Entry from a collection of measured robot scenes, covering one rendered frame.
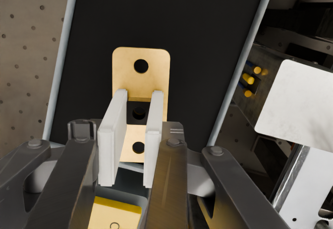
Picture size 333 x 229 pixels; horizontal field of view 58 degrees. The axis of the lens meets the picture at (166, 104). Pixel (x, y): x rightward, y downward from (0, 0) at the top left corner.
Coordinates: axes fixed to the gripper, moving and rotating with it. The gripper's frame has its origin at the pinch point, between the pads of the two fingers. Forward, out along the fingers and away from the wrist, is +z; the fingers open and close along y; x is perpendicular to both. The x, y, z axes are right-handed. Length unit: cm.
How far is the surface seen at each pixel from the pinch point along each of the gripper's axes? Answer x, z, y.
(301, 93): -0.6, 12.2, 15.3
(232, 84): 1.4, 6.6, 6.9
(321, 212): -23.8, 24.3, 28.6
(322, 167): -14.9, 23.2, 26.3
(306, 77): 1.0, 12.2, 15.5
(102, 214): -11.8, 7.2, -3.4
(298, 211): -22.8, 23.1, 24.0
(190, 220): -24.1, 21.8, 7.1
